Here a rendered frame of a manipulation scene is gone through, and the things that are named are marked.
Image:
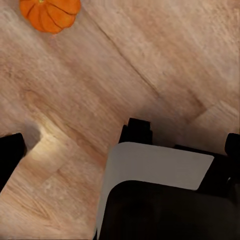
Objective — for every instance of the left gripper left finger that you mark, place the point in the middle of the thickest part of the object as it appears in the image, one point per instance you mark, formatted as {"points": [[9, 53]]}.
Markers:
{"points": [[12, 150]]}

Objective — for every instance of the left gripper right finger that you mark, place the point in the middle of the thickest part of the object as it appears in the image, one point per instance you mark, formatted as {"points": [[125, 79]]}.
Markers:
{"points": [[232, 148]]}

